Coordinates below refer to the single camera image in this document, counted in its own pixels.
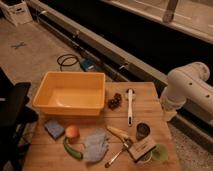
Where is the green plastic cup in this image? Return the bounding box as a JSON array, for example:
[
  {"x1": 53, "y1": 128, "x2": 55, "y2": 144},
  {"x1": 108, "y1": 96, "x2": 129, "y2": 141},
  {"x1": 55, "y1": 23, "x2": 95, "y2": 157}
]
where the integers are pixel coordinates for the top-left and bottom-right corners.
[{"x1": 152, "y1": 144, "x2": 168, "y2": 161}]

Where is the blue box on floor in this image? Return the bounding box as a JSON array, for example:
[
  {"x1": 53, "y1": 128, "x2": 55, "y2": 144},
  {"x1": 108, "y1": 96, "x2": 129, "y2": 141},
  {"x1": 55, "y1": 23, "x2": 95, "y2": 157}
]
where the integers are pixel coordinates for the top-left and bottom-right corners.
[{"x1": 80, "y1": 59, "x2": 95, "y2": 71}]

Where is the black coiled cable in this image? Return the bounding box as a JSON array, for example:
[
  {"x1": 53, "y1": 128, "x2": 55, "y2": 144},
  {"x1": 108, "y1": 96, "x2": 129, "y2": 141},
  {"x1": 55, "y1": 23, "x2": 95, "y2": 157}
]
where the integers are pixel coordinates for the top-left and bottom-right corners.
[{"x1": 56, "y1": 53, "x2": 81, "y2": 72}]

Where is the blue sponge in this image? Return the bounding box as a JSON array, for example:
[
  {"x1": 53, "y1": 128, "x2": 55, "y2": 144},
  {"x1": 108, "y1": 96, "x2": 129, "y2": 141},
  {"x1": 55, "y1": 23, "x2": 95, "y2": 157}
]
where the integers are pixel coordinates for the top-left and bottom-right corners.
[{"x1": 44, "y1": 120, "x2": 64, "y2": 139}]

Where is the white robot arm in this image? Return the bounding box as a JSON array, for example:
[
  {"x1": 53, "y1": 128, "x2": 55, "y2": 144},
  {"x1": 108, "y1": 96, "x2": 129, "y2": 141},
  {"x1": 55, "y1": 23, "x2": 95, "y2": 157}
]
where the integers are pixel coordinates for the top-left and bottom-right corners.
[{"x1": 160, "y1": 62, "x2": 213, "y2": 121}]

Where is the red yellow peach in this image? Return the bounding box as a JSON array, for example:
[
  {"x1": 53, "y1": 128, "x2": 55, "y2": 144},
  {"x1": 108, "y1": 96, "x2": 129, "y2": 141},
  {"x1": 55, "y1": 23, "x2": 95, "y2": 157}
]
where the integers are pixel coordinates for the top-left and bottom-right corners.
[{"x1": 65, "y1": 125, "x2": 80, "y2": 139}]

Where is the blue grey cloth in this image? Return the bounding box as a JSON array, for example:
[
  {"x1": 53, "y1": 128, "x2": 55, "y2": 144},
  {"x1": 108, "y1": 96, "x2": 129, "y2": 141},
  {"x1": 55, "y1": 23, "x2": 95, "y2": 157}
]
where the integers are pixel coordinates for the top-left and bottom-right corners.
[{"x1": 84, "y1": 129, "x2": 108, "y2": 163}]

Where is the yellow banana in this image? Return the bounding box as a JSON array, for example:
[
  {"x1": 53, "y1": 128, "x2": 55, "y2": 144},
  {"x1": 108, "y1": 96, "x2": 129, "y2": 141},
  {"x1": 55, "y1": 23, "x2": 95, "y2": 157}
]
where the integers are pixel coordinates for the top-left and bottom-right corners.
[{"x1": 107, "y1": 126, "x2": 129, "y2": 140}]

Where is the wooden block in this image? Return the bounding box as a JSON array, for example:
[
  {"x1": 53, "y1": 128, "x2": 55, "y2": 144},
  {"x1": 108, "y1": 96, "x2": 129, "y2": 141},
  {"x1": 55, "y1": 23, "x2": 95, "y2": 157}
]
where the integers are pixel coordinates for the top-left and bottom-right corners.
[{"x1": 128, "y1": 136, "x2": 156, "y2": 163}]

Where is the green cucumber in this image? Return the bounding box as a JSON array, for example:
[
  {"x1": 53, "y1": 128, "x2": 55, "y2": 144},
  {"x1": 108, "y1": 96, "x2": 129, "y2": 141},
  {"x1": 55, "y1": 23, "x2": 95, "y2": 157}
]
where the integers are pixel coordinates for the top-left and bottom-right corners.
[{"x1": 63, "y1": 137, "x2": 83, "y2": 160}]

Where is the yellow plastic tub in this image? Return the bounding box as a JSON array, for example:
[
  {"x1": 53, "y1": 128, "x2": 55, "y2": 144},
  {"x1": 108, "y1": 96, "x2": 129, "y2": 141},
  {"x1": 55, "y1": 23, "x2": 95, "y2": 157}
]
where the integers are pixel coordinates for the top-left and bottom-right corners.
[{"x1": 33, "y1": 71, "x2": 105, "y2": 116}]

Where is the white bowl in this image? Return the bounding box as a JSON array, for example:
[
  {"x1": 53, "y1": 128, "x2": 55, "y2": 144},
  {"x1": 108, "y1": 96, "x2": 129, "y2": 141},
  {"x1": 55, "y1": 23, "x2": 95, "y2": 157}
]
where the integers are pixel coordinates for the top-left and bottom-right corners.
[{"x1": 137, "y1": 152, "x2": 152, "y2": 164}]

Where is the dark metal cup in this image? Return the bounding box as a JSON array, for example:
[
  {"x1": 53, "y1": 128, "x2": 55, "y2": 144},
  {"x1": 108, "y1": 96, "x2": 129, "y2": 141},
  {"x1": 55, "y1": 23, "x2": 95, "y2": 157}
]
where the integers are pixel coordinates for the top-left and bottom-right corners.
[{"x1": 136, "y1": 123, "x2": 150, "y2": 140}]

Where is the metal spoon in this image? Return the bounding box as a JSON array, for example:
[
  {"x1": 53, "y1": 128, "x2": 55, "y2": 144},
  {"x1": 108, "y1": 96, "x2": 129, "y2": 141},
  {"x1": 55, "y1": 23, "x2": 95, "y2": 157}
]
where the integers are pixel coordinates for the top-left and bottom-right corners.
[{"x1": 105, "y1": 139, "x2": 133, "y2": 168}]

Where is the white cardboard box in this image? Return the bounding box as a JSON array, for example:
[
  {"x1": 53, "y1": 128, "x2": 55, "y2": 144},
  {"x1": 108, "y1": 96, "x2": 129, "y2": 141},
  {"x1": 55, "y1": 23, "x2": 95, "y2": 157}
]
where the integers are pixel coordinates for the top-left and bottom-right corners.
[{"x1": 0, "y1": 0, "x2": 32, "y2": 26}]

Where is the purple grape bunch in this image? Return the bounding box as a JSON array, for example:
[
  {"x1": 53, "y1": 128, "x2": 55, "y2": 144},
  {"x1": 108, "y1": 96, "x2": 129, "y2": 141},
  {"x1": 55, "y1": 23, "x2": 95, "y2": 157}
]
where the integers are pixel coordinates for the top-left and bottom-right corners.
[{"x1": 107, "y1": 93, "x2": 122, "y2": 110}]

